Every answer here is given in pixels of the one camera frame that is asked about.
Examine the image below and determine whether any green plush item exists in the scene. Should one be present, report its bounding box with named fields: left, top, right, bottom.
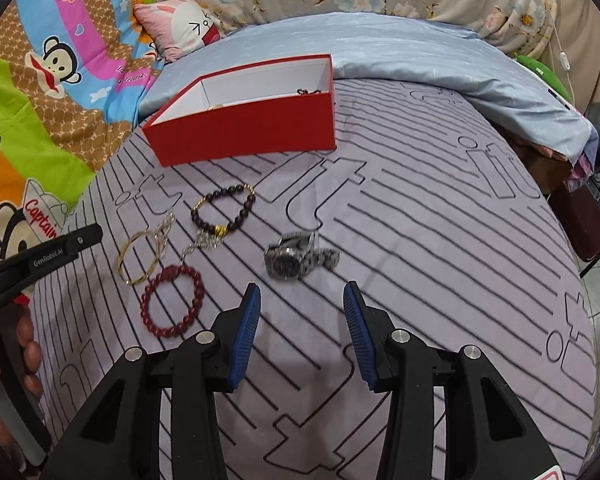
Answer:
left=516, top=52, right=574, bottom=102

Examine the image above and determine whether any small black device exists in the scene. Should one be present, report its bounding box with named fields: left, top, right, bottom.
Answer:
left=547, top=87, right=572, bottom=111

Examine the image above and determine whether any red cardboard box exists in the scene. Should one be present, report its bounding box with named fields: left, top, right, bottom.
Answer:
left=141, top=54, right=339, bottom=168

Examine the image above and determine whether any person's left hand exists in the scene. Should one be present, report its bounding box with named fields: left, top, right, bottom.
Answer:
left=0, top=304, right=46, bottom=480

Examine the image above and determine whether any silver wristwatch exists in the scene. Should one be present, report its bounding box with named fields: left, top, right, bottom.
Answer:
left=264, top=231, right=341, bottom=281

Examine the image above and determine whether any dark red chair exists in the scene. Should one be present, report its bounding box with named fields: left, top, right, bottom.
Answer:
left=550, top=179, right=600, bottom=277

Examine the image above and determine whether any red bead bracelet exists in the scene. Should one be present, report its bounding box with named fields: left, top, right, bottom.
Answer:
left=140, top=264, right=205, bottom=340

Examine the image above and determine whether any white cable with switch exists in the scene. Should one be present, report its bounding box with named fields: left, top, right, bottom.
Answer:
left=529, top=0, right=577, bottom=103

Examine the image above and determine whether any light blue blanket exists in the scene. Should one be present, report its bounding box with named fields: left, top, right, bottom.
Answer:
left=139, top=11, right=600, bottom=166

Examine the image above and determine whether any colourful cartoon monkey blanket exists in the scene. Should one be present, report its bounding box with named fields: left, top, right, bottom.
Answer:
left=0, top=0, right=169, bottom=311

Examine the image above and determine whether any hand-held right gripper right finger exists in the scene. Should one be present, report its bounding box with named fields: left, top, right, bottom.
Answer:
left=342, top=280, right=561, bottom=480

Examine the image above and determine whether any silver chain with pendant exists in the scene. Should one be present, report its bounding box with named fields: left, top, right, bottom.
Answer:
left=151, top=211, right=177, bottom=262
left=179, top=232, right=222, bottom=267

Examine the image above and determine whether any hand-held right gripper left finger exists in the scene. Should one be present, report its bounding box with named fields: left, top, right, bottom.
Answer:
left=40, top=282, right=262, bottom=480

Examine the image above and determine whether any thin gold bangle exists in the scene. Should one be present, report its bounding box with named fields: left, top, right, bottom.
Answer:
left=117, top=230, right=164, bottom=289

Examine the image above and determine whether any pink rabbit pillow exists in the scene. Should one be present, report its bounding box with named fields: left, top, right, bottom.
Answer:
left=132, top=0, right=226, bottom=64

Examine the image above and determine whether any dark purple bead bracelet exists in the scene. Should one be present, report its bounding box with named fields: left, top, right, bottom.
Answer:
left=190, top=183, right=257, bottom=237

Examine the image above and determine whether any lilac striped bed sheet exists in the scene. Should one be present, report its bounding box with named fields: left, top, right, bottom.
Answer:
left=30, top=77, right=599, bottom=480

